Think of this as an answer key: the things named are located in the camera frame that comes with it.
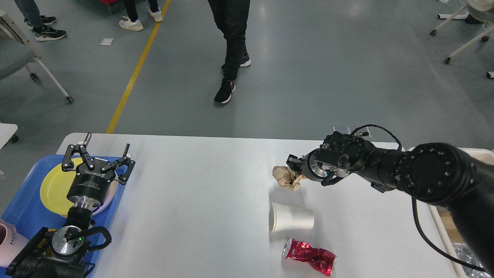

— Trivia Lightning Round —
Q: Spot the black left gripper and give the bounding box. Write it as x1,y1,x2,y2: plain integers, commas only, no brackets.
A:
60,133,135,208

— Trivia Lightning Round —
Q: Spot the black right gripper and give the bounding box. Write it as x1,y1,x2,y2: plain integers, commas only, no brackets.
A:
286,151,328,182

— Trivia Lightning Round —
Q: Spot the brown paper ball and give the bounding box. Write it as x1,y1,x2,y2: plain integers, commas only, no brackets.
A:
272,166,307,191

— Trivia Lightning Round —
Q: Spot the yellow plastic plate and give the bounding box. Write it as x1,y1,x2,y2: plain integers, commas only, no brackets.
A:
39,155,76,218

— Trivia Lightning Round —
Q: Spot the pink mug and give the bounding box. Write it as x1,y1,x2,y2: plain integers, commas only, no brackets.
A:
0,219,29,268

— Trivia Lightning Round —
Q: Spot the brown paper bag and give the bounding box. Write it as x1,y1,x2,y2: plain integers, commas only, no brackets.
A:
438,210,464,243

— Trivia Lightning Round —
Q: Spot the aluminium foil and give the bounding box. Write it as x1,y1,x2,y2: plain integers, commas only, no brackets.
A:
452,242,485,278

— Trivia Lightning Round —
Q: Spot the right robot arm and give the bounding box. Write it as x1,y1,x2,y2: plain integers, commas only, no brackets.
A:
286,128,494,276

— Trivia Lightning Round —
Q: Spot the pink plate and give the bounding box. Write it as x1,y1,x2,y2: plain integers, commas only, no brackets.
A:
92,181,119,216

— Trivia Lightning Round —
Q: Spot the white paper cup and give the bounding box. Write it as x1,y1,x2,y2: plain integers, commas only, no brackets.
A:
268,202,315,233

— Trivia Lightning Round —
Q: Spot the left floor socket plate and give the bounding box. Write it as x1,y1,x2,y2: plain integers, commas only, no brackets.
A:
332,125,353,134

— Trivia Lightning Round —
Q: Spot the floor socket plate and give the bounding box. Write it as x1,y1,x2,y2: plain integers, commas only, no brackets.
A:
332,125,353,134
350,124,372,139

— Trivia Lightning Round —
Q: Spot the right floor socket plate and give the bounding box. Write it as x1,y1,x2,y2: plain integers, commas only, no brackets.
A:
350,124,372,139

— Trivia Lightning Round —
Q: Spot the white side table corner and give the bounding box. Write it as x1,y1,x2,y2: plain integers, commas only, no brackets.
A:
0,123,18,149

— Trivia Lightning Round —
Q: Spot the crushed red can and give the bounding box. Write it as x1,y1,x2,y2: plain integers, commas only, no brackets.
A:
282,238,337,277

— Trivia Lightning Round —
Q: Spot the grey office chair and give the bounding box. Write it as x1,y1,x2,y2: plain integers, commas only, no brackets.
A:
0,10,74,104

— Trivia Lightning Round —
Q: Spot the person with white sneakers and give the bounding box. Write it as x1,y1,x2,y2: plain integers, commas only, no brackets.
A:
118,0,163,31

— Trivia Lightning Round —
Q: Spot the person in blue jeans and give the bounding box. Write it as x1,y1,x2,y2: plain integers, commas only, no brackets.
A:
14,0,67,42

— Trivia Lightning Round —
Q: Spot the person in dark clothes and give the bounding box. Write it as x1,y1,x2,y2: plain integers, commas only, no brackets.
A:
208,0,252,104

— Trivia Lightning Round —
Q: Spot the red cart on floor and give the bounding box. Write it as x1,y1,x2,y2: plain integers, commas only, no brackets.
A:
100,0,120,14

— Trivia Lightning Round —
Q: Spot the beige plastic bin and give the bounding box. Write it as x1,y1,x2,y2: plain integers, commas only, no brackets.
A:
427,147,494,259

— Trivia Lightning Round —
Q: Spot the white chair base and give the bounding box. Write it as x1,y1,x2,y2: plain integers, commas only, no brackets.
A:
429,0,494,64

